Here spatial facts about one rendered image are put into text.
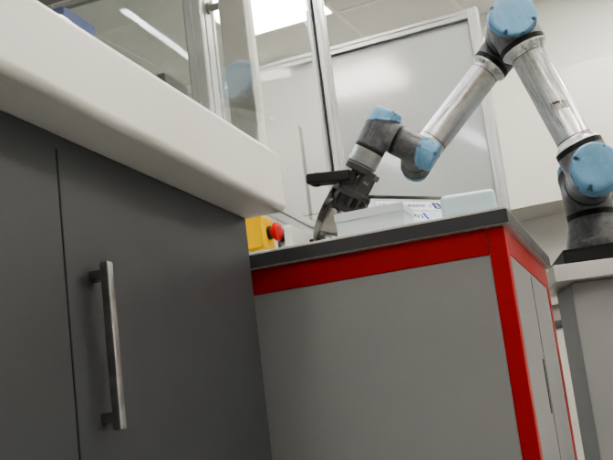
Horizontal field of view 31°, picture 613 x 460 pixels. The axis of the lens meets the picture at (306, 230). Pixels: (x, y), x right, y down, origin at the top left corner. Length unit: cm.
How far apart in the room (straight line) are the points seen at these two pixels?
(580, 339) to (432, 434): 86
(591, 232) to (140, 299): 150
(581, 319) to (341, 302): 88
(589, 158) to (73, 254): 157
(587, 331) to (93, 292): 154
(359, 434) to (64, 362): 75
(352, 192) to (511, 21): 56
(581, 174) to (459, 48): 193
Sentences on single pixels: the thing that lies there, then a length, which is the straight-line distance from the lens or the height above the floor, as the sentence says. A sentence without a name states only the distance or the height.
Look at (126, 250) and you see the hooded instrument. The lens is 143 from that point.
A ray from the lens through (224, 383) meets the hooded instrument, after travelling 166.
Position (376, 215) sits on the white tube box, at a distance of 195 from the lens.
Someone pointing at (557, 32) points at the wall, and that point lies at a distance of 651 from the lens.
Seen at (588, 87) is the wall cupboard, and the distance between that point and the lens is 601.
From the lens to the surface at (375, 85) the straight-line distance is 453.
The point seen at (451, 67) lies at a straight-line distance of 445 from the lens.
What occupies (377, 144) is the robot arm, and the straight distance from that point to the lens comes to 265.
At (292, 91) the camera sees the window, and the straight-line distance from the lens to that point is 297.
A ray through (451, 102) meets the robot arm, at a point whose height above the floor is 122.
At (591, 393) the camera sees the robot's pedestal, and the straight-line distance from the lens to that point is 263.
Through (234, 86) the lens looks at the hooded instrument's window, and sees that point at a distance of 177.
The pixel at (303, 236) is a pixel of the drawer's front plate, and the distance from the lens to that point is 263.
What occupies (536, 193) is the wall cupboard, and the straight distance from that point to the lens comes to 593.
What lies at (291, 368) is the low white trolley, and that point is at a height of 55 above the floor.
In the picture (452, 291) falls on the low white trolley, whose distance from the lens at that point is 186.
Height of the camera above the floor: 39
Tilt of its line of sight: 12 degrees up
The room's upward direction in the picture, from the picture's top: 7 degrees counter-clockwise
